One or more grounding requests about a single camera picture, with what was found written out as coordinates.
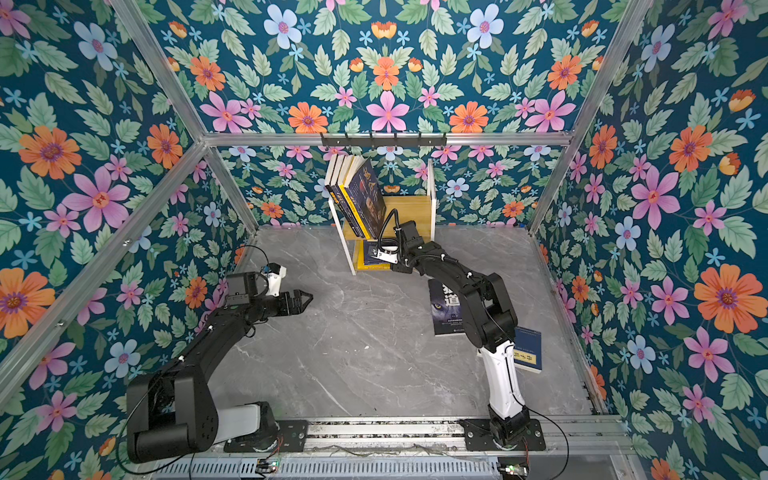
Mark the black wolf cover book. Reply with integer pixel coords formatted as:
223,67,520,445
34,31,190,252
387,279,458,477
428,279,464,336

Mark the dark portrait cover book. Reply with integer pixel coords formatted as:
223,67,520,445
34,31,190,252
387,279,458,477
347,156,387,240

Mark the dark blue paperback book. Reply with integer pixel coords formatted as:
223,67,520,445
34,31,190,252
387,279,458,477
327,159,362,238

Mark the yellow cartoon boy book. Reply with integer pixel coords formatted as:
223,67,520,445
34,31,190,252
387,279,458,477
335,155,372,240

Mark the navy book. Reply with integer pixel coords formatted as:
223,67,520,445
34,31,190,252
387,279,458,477
358,241,389,270
514,326,543,373

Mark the navy book front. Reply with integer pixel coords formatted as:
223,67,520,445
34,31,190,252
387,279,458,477
358,241,389,270

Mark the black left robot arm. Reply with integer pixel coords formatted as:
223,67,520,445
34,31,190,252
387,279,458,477
125,265,314,464

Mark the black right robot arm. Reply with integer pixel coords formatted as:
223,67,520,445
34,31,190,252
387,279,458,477
383,221,531,449

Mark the yellow book on lower shelf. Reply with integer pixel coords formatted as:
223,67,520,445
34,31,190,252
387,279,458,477
354,240,390,271

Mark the book standing on shelf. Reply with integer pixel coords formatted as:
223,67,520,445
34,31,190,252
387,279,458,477
324,153,346,187

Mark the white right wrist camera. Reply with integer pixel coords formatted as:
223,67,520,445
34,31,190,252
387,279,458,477
376,246,399,264

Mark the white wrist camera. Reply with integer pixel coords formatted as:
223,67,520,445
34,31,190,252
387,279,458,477
263,262,287,297
376,246,399,264

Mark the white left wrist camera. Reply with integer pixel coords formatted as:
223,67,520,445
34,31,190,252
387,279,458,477
263,262,287,297

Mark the white frame wooden bookshelf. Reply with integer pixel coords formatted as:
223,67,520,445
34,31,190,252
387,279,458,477
328,160,438,275

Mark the metal coat hook rail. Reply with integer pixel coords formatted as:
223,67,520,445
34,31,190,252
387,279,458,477
319,131,449,150

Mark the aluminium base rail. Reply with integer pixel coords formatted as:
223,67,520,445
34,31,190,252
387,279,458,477
143,413,637,480

